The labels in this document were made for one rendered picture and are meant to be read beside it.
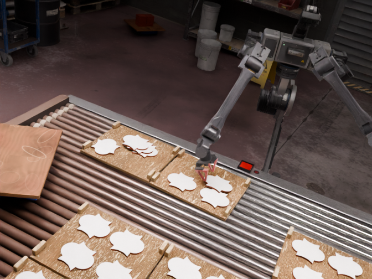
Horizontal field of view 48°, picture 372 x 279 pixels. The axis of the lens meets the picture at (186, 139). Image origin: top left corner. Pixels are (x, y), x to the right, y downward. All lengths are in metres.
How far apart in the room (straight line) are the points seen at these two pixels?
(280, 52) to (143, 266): 1.48
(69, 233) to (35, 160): 0.39
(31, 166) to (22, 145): 0.17
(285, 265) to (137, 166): 0.85
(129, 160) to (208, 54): 3.77
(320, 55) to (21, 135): 1.47
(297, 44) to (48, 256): 1.73
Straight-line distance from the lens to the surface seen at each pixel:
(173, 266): 1.66
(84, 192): 1.96
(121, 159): 2.15
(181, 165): 2.18
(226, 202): 1.99
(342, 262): 1.96
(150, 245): 1.73
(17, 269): 1.63
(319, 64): 2.06
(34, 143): 2.06
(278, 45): 2.53
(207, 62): 5.79
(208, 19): 6.75
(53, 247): 1.71
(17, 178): 1.86
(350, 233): 2.17
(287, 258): 1.86
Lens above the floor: 2.20
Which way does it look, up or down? 32 degrees down
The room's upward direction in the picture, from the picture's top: 12 degrees clockwise
